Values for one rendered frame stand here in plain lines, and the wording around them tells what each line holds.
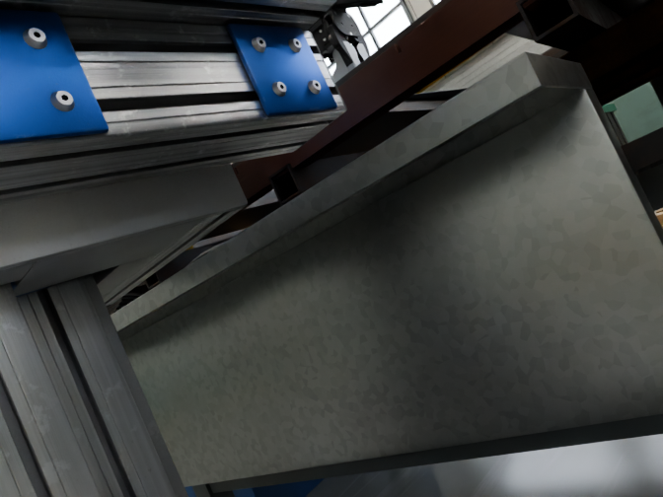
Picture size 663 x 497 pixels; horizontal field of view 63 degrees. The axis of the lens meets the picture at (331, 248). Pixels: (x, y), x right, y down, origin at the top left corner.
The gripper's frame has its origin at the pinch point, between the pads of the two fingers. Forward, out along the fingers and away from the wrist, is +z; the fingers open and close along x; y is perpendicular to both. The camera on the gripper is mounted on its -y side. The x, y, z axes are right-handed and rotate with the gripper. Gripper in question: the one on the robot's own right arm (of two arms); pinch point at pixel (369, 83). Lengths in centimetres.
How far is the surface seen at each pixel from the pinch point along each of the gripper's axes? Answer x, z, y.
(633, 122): -834, 5, 73
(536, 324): 21, 43, -17
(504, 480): -24, 86, 25
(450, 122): 36.5, 19.7, -24.4
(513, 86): 36, 20, -31
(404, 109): -12.1, 4.2, 2.1
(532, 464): -30, 86, 20
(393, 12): -853, -370, 338
